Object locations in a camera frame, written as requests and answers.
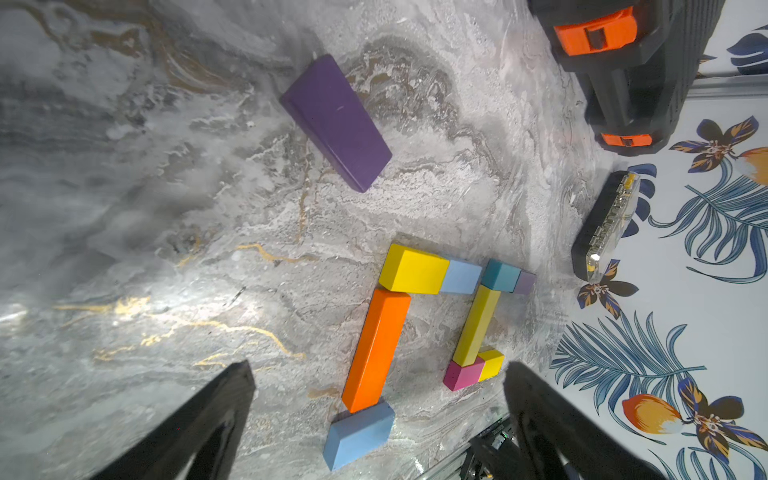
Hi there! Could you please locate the light blue block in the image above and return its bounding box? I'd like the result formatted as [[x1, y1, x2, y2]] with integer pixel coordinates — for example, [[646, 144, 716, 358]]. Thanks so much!
[[323, 401, 395, 471], [440, 258, 483, 295]]

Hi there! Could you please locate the black plastic tool case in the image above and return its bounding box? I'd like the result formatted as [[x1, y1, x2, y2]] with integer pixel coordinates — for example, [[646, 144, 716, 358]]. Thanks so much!
[[528, 0, 724, 156]]

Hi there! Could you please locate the yellow screwdriver bit set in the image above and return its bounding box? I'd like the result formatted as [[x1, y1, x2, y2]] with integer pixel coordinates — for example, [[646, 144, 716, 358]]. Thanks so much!
[[571, 170, 640, 283]]

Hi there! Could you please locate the magenta block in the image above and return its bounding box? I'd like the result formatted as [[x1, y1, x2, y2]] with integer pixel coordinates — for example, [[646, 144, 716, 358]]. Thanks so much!
[[443, 357, 485, 391]]

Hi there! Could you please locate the teal block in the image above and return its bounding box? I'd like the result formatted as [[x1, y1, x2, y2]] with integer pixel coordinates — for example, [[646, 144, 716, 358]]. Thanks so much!
[[481, 259, 522, 293]]

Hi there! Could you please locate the small yellow block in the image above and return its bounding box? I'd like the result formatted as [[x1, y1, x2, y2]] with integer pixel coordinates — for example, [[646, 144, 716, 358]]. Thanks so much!
[[378, 243, 450, 295]]

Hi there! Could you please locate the long yellow block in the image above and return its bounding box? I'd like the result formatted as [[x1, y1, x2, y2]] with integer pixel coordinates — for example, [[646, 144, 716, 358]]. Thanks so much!
[[452, 285, 501, 367]]

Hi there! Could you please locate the purple block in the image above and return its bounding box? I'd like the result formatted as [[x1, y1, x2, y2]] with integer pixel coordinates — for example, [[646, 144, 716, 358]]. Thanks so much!
[[280, 55, 392, 193], [513, 270, 537, 295]]

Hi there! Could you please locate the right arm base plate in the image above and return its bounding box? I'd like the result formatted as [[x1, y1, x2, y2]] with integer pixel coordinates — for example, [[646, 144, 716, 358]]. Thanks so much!
[[418, 416, 525, 479]]

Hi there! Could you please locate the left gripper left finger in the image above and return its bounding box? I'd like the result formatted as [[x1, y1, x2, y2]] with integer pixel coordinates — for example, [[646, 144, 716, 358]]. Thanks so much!
[[94, 361, 256, 479]]

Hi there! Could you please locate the orange block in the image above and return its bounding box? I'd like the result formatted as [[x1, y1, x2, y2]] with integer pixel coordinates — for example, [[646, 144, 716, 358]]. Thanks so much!
[[342, 288, 411, 413]]

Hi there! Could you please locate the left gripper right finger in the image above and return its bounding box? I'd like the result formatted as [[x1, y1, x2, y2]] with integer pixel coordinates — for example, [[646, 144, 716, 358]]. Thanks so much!
[[503, 361, 663, 479]]

